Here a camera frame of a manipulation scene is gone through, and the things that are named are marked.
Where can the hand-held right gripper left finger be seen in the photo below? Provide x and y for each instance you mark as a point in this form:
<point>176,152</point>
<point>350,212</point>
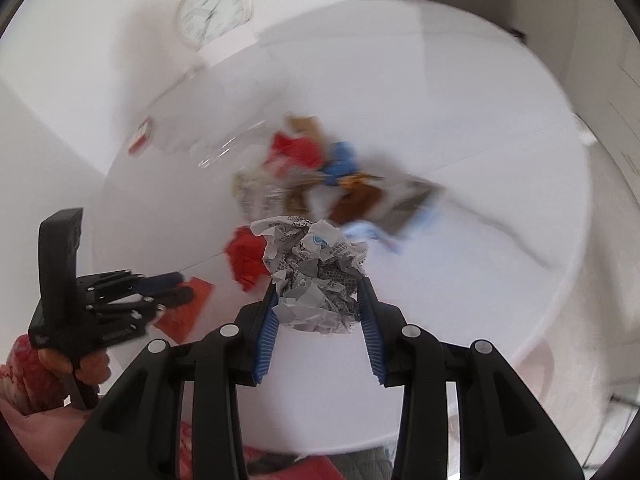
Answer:
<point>266,340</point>

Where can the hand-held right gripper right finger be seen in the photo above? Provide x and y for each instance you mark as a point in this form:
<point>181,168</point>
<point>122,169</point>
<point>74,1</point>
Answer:
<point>372,345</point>

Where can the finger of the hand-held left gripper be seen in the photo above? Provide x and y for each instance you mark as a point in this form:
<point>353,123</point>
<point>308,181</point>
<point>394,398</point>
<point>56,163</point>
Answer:
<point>160,280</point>
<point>172,296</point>

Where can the red paper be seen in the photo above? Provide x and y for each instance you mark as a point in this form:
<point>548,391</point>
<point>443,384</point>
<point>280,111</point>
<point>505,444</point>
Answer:
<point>245,260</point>

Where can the printed white paper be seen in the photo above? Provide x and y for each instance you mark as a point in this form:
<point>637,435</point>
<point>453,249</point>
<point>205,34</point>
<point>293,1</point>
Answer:
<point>315,275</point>

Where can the light blue wrapper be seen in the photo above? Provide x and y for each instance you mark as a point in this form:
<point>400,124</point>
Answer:
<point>372,234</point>

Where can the white printed wrapper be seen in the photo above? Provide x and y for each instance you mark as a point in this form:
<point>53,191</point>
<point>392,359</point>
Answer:
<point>255,195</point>

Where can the clear plastic wrapper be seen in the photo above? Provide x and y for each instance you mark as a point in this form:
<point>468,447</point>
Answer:
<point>220,150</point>

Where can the grey foil packet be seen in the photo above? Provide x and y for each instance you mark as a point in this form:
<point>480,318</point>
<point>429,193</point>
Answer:
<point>410,205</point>

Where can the brown snack wrapper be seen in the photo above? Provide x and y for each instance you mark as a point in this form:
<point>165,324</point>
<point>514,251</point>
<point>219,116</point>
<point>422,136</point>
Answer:
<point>361,200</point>

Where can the red plastic wrapper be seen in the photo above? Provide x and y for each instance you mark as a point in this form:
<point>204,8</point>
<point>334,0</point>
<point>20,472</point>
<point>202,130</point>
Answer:
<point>295,155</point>

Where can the blue plastic wrapper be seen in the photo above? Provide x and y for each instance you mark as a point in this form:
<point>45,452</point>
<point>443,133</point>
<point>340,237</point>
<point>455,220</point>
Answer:
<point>341,160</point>

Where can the tan paper wrapper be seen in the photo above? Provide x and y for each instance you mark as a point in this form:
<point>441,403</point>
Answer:
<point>306,126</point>

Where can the person's left forearm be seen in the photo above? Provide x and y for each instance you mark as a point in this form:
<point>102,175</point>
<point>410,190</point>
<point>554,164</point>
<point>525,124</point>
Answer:
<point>30,435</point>

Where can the person's left hand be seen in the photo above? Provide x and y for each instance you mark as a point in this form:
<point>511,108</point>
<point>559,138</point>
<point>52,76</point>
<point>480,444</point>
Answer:
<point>95,367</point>

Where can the grey quilted cloth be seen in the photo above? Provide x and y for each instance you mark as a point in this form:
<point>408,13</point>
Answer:
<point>370,462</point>

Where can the red plastic bag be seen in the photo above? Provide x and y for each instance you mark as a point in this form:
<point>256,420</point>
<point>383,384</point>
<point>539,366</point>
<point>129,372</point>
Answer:
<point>300,467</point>

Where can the red and white box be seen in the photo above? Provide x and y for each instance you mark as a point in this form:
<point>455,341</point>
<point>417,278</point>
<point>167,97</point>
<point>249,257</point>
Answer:
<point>140,137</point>

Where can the white wall clock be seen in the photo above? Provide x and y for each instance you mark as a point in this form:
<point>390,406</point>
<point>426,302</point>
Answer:
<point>213,14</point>

